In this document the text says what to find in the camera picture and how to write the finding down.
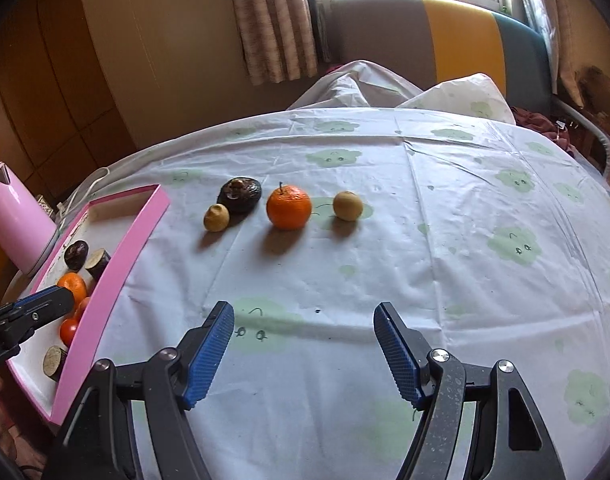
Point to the dark wrinkled mushroom toy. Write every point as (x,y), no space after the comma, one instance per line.
(242,195)

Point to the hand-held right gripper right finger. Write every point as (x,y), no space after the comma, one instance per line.
(395,355)

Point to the white cloud-print tablecloth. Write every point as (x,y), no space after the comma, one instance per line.
(435,260)

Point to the white pillow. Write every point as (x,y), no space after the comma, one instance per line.
(465,95)

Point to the beige patterned curtain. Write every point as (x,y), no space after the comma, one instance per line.
(270,20)
(567,50)

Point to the pink shallow box tray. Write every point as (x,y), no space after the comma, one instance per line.
(130,240)

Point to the red cherry tomato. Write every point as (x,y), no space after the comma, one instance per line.
(68,332)

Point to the pink electric kettle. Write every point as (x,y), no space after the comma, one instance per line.
(15,220)

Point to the dark cut log toy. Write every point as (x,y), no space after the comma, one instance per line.
(97,265)

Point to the white crumpled sheet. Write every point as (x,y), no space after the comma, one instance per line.
(355,85)

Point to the grey metal bed rail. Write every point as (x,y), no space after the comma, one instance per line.
(592,130)

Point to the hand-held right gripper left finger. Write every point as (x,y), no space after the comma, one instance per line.
(212,355)

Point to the wooden wardrobe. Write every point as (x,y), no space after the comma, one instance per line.
(35,60)

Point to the small carrot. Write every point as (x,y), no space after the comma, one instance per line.
(82,308)

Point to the grey yellow blue headboard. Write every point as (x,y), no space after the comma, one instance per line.
(460,45)

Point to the dark avocado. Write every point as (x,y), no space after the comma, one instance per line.
(76,255)

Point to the dark red cloth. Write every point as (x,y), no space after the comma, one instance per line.
(535,120)

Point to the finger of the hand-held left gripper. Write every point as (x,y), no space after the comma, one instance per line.
(45,307)

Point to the orange tangerine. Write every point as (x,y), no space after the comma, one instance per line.
(76,282)
(289,207)

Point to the small tan longan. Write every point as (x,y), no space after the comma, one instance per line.
(347,205)
(216,218)

